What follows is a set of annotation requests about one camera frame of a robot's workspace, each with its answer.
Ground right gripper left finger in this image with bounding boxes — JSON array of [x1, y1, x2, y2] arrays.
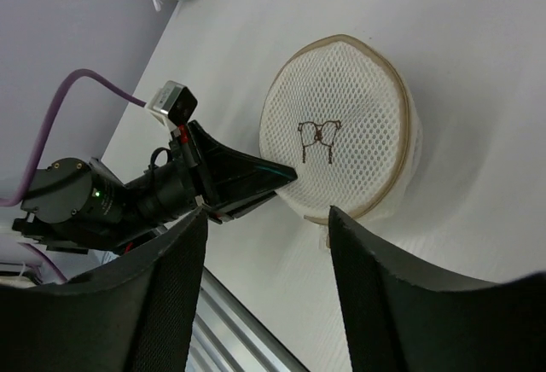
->
[[1, 211, 207, 371]]

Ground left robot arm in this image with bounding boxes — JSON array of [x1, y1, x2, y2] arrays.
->
[[12, 120, 297, 253]]

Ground beige mesh laundry bag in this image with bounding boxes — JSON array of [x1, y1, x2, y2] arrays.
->
[[259, 34, 422, 226]]

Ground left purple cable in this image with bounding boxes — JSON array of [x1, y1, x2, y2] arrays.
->
[[0, 68, 148, 207]]

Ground aluminium mounting rail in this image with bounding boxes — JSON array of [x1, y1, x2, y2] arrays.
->
[[186, 270, 307, 372]]

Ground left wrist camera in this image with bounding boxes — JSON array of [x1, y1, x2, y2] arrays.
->
[[144, 80, 198, 131]]

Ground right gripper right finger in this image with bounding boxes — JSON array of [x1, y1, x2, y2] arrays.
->
[[328, 207, 545, 371]]

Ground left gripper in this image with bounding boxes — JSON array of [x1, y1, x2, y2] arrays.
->
[[121, 120, 298, 223]]

